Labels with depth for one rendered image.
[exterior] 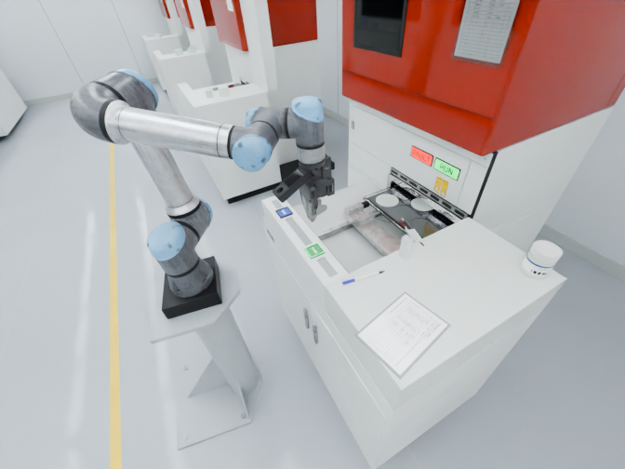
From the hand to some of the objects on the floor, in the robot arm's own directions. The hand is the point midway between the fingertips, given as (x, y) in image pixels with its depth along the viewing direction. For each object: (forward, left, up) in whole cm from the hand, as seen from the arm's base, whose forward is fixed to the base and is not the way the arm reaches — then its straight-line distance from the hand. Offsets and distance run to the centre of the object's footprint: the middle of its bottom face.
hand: (310, 219), depth 92 cm
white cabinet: (+19, +1, -112) cm, 114 cm away
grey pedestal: (-59, +18, -107) cm, 124 cm away
